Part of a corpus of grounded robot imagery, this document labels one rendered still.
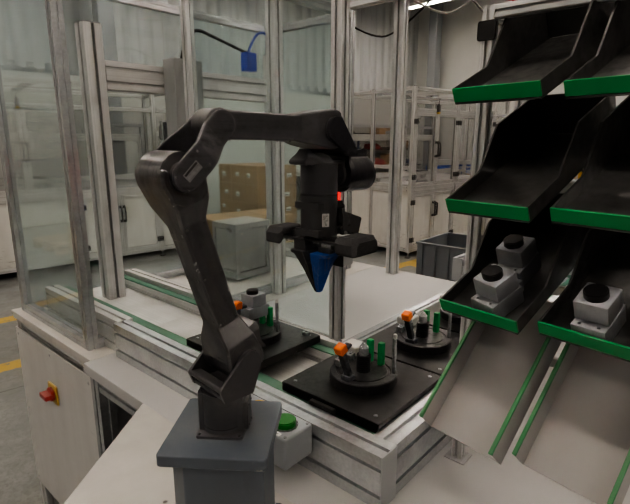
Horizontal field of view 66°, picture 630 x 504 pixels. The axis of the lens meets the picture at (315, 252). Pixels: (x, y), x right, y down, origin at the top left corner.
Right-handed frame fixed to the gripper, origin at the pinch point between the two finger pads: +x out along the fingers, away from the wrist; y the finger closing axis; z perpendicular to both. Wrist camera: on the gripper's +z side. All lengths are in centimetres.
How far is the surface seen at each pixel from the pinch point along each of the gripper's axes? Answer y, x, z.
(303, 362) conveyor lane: 27, 34, 26
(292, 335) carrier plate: 32, 28, 27
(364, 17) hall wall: 697, -310, 960
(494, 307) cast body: -24.2, 3.3, 11.0
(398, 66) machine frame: 67, -51, 126
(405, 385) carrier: -3.0, 28.2, 23.5
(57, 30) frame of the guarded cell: 86, -47, -1
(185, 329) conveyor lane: 68, 34, 19
